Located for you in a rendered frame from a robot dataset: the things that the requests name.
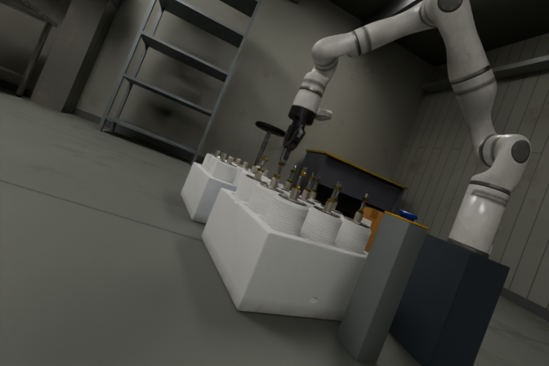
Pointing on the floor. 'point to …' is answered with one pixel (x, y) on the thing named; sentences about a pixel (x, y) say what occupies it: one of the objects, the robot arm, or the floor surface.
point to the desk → (351, 180)
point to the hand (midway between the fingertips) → (285, 155)
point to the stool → (266, 137)
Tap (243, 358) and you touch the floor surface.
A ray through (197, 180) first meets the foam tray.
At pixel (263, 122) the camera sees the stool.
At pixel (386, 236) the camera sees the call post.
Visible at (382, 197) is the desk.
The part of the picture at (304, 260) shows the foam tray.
